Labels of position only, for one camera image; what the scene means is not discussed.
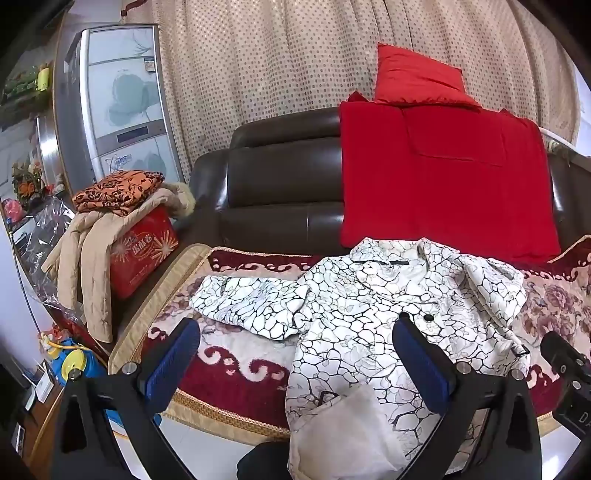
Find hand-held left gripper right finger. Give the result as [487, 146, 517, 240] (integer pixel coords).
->
[392, 313, 543, 480]

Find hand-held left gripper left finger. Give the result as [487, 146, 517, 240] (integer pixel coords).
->
[50, 318, 201, 480]

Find white black crackle-print jacket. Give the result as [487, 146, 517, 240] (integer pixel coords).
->
[189, 237, 532, 480]

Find floral red-bordered sofa blanket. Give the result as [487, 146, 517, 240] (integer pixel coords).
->
[107, 235, 591, 439]

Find blue yellow toy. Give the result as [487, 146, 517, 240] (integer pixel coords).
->
[39, 329, 162, 428]

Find red gift box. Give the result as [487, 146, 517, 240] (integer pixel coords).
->
[109, 205, 180, 300]

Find beige padded coat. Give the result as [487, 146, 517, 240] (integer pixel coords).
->
[41, 181, 195, 343]

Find dark cloth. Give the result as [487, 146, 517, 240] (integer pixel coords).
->
[237, 442, 291, 480]

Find red blanket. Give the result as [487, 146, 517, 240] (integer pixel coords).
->
[338, 91, 561, 264]

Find clear plastic wrap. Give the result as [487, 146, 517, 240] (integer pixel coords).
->
[14, 196, 77, 305]

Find orange black floral folded cloth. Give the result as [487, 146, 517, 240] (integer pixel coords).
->
[71, 170, 166, 217]

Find dark brown leather sofa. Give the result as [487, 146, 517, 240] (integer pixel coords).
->
[113, 107, 591, 352]

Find artificial flower bouquet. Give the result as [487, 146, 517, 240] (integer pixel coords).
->
[11, 161, 47, 204]

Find small red pillow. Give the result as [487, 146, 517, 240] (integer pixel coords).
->
[373, 42, 481, 109]

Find green yellow shelf items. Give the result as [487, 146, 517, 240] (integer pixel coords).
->
[2, 62, 51, 100]

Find beige dotted curtain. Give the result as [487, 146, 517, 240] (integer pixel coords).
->
[106, 0, 583, 185]

